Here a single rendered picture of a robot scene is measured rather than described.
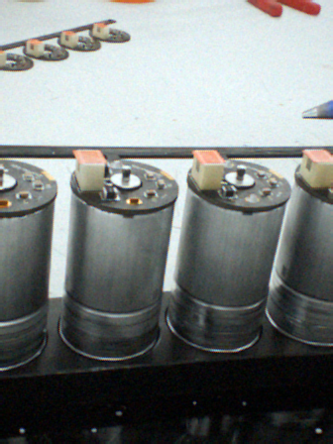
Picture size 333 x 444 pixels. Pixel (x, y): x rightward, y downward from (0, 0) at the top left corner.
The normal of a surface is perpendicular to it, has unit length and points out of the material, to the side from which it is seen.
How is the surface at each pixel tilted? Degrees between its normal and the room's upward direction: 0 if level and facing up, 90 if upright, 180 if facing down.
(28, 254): 90
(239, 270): 90
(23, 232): 90
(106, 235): 90
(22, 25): 0
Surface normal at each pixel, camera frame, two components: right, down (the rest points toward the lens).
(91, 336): -0.29, 0.44
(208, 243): -0.53, 0.36
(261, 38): 0.12, -0.87
